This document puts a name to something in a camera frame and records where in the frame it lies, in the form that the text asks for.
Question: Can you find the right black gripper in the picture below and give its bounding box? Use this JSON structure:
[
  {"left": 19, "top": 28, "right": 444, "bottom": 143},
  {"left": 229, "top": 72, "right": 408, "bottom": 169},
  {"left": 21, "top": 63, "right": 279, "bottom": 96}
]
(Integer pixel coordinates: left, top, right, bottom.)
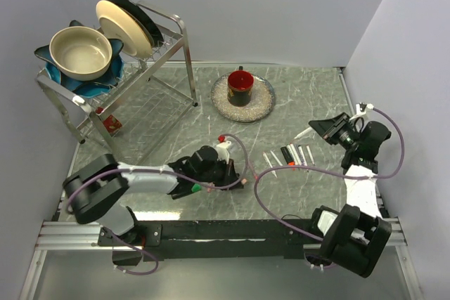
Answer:
[{"left": 309, "top": 112, "right": 360, "bottom": 151}]

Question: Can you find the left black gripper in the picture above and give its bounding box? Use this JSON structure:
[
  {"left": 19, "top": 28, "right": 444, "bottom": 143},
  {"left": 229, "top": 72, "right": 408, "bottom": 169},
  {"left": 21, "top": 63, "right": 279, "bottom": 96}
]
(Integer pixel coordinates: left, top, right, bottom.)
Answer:
[{"left": 195, "top": 155, "right": 243, "bottom": 190}]

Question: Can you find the peach tip white pen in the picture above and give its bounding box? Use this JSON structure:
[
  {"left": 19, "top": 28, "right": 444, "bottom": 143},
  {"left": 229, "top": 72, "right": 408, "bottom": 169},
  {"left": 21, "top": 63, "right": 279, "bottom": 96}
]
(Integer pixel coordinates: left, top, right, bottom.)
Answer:
[{"left": 294, "top": 127, "right": 313, "bottom": 140}]

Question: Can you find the green cap black highlighter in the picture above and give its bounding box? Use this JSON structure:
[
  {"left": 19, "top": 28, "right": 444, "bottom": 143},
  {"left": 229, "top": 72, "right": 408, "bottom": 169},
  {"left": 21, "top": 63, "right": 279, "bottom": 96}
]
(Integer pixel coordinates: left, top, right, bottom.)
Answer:
[{"left": 169, "top": 182, "right": 202, "bottom": 200}]

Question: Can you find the pink cap white pen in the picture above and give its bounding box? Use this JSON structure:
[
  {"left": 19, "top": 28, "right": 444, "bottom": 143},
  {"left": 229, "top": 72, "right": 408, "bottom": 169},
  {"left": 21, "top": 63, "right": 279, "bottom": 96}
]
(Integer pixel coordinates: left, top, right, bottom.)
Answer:
[{"left": 262, "top": 152, "right": 278, "bottom": 178}]

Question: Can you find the orange cap black highlighter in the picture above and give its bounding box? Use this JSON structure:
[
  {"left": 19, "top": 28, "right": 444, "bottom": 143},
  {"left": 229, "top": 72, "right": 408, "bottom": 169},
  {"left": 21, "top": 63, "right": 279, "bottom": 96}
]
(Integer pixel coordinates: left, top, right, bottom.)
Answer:
[{"left": 280, "top": 146, "right": 295, "bottom": 166}]

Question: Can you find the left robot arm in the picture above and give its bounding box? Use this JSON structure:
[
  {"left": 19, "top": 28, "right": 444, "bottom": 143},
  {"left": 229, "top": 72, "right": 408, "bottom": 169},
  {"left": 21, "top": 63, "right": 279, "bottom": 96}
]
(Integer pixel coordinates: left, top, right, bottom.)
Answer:
[{"left": 63, "top": 145, "right": 244, "bottom": 245}]

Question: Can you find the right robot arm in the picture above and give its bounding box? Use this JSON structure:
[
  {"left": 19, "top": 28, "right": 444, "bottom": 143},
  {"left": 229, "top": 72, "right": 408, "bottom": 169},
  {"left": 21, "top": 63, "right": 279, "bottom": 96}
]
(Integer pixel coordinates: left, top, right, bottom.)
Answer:
[{"left": 307, "top": 113, "right": 392, "bottom": 278}]

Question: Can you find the speckled grey plate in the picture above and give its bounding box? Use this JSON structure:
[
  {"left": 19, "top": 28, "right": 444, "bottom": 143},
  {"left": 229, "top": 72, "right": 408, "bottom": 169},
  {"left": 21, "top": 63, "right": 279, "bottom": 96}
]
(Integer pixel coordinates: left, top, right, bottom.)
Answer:
[{"left": 210, "top": 73, "right": 276, "bottom": 123}]

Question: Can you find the black red mug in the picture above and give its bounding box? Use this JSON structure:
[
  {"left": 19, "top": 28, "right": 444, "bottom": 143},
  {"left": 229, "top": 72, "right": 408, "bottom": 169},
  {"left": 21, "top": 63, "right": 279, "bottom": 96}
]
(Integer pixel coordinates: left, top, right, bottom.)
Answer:
[{"left": 227, "top": 66, "right": 255, "bottom": 107}]

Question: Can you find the steel dish rack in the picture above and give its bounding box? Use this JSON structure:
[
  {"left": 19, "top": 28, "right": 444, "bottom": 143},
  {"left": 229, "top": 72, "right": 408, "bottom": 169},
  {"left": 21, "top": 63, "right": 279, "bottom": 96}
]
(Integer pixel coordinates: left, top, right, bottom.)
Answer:
[{"left": 37, "top": 1, "right": 198, "bottom": 164}]

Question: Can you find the red sticker tag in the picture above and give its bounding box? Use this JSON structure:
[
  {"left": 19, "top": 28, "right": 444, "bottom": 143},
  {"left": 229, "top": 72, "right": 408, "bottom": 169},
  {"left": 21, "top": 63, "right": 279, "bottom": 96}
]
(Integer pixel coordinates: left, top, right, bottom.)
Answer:
[{"left": 103, "top": 115, "right": 122, "bottom": 136}]

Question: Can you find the black plate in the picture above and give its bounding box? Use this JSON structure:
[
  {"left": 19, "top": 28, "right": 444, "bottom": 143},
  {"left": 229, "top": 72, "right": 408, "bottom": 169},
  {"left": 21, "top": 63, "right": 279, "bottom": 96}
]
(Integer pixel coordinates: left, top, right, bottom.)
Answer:
[{"left": 107, "top": 0, "right": 165, "bottom": 47}]

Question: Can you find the blue star-shaped dish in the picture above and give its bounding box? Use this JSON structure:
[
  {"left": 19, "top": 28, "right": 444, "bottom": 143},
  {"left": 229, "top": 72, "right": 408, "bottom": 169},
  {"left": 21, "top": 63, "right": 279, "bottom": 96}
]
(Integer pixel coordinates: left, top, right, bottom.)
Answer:
[{"left": 34, "top": 20, "right": 124, "bottom": 98}]

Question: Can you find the cream plate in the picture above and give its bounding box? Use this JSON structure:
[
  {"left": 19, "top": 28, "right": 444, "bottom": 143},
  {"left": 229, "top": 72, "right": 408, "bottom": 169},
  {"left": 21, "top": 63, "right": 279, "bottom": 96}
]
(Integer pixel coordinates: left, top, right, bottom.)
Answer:
[{"left": 96, "top": 0, "right": 153, "bottom": 59}]

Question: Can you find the beige ceramic bowl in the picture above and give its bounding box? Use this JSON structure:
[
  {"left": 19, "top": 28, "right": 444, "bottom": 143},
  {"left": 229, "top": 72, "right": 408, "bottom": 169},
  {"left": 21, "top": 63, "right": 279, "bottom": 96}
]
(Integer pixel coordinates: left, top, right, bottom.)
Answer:
[{"left": 49, "top": 26, "right": 113, "bottom": 81}]

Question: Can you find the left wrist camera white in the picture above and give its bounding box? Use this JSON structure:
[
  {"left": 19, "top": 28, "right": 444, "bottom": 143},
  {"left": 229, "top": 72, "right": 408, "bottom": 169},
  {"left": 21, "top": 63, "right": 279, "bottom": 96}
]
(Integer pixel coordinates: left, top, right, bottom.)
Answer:
[{"left": 214, "top": 135, "right": 233, "bottom": 164}]

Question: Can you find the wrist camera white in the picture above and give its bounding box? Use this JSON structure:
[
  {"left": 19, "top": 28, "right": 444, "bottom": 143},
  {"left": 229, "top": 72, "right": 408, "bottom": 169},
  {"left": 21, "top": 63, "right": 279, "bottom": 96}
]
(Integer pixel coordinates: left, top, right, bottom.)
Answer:
[
  {"left": 214, "top": 135, "right": 233, "bottom": 164},
  {"left": 349, "top": 103, "right": 374, "bottom": 121}
]

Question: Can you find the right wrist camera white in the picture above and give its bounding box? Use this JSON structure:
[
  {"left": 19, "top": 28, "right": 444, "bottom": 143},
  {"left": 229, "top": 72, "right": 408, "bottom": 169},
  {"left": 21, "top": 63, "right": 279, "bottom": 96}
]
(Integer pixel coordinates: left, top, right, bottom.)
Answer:
[{"left": 349, "top": 103, "right": 374, "bottom": 121}]

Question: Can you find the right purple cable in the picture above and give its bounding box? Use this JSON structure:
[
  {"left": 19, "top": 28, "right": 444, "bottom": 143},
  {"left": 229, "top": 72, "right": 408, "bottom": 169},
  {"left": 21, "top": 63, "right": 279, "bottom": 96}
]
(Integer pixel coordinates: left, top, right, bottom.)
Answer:
[{"left": 253, "top": 108, "right": 406, "bottom": 269}]

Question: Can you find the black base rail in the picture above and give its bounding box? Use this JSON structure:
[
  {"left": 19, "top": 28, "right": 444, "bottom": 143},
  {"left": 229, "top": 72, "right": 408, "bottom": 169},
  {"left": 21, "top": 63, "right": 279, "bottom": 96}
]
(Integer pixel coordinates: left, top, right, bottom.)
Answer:
[{"left": 98, "top": 219, "right": 349, "bottom": 266}]

